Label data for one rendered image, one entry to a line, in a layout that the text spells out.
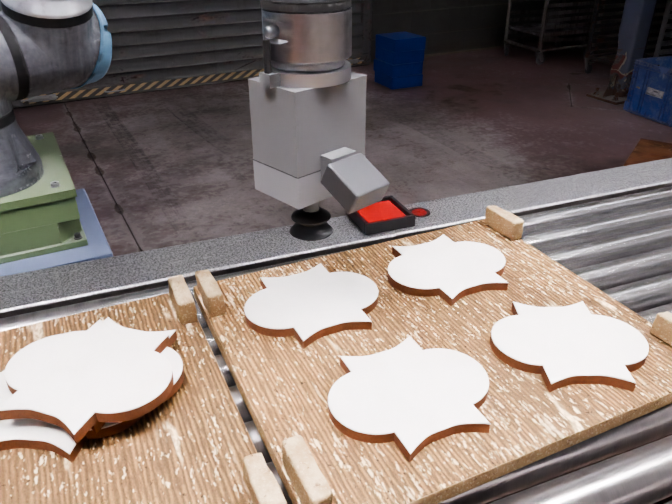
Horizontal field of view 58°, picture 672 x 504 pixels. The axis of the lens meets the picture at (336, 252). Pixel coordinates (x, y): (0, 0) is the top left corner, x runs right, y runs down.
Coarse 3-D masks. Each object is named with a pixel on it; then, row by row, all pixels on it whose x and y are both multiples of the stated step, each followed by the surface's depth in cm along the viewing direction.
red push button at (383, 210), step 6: (372, 204) 89; (378, 204) 89; (384, 204) 89; (390, 204) 89; (360, 210) 87; (366, 210) 87; (372, 210) 87; (378, 210) 87; (384, 210) 87; (390, 210) 87; (396, 210) 87; (366, 216) 85; (372, 216) 85; (378, 216) 85; (384, 216) 85; (390, 216) 85; (396, 216) 85
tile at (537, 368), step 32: (512, 320) 61; (544, 320) 61; (576, 320) 61; (608, 320) 61; (512, 352) 56; (544, 352) 56; (576, 352) 56; (608, 352) 56; (640, 352) 56; (608, 384) 54
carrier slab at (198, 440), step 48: (0, 336) 60; (48, 336) 60; (192, 336) 60; (192, 384) 54; (144, 432) 49; (192, 432) 49; (240, 432) 49; (0, 480) 45; (48, 480) 45; (96, 480) 45; (144, 480) 45; (192, 480) 45; (240, 480) 45
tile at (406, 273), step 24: (408, 264) 70; (432, 264) 70; (456, 264) 70; (480, 264) 70; (504, 264) 70; (408, 288) 66; (432, 288) 66; (456, 288) 66; (480, 288) 67; (504, 288) 67
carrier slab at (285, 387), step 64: (384, 256) 74; (512, 256) 74; (384, 320) 62; (448, 320) 62; (640, 320) 62; (256, 384) 54; (320, 384) 54; (512, 384) 54; (576, 384) 54; (640, 384) 54; (320, 448) 48; (384, 448) 48; (448, 448) 48; (512, 448) 48
